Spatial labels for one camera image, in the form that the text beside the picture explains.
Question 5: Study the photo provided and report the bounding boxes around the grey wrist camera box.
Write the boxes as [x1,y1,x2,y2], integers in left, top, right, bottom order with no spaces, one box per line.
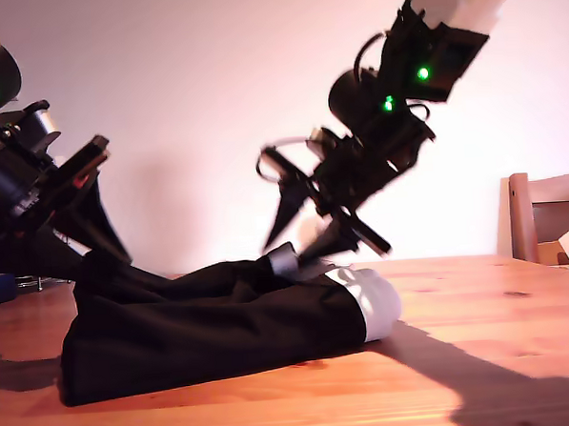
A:
[306,126,342,158]
[20,101,64,154]

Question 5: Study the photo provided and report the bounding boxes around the small cardboard box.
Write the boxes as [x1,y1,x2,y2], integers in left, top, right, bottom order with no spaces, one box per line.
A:
[535,240,569,269]

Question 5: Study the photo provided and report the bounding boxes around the thin black cable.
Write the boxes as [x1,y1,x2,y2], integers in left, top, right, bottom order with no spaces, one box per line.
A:
[254,134,313,183]

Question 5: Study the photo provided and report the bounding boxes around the brown wooden chair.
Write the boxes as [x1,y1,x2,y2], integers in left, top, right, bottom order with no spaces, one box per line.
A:
[507,172,569,265]

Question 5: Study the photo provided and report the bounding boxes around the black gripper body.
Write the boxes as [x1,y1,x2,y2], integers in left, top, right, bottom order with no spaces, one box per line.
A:
[260,133,403,263]
[0,134,115,241]

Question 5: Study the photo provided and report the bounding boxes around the black shorts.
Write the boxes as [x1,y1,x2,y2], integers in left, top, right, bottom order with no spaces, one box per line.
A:
[51,234,408,408]

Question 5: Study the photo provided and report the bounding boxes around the chrome wire utensil caddy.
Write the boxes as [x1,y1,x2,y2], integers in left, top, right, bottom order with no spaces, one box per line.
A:
[15,274,74,291]

